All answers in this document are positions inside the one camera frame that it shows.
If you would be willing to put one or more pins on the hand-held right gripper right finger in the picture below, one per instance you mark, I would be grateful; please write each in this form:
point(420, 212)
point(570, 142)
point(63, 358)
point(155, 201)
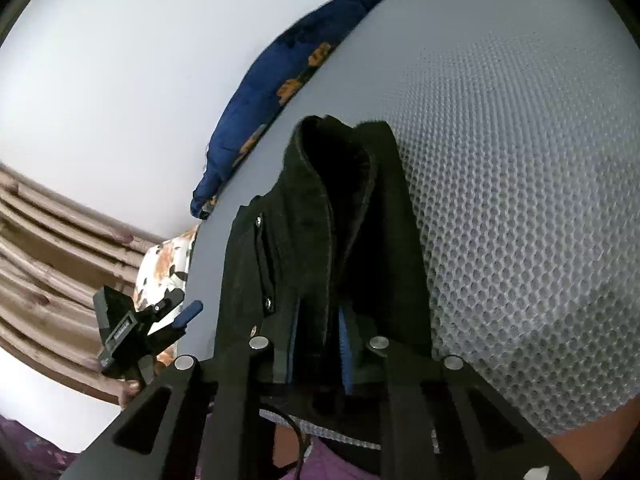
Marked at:
point(345, 350)

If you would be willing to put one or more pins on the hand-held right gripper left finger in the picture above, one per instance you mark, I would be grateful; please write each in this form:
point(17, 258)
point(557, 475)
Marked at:
point(294, 345)

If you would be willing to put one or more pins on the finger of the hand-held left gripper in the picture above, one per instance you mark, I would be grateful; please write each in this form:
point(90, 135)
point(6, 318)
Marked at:
point(189, 314)
point(167, 302)

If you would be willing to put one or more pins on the black pants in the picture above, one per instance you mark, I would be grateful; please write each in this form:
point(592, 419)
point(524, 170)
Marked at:
point(310, 210)

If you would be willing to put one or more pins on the white floral pillow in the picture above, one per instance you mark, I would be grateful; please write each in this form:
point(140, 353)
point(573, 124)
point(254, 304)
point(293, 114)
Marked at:
point(160, 265)

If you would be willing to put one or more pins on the wooden slatted headboard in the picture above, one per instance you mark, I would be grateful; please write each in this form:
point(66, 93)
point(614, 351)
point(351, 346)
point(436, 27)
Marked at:
point(50, 260)

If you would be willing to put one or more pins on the plain purple cloth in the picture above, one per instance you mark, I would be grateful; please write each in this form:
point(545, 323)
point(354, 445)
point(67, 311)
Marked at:
point(340, 465)

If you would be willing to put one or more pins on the purple patterned cloth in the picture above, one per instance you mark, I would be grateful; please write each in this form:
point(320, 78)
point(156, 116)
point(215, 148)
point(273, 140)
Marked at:
point(25, 450)

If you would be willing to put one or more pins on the blue orange pillow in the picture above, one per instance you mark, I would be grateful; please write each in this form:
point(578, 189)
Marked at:
point(260, 110)

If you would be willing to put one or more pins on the grey mesh mattress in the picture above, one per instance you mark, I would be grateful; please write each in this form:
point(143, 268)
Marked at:
point(500, 160)

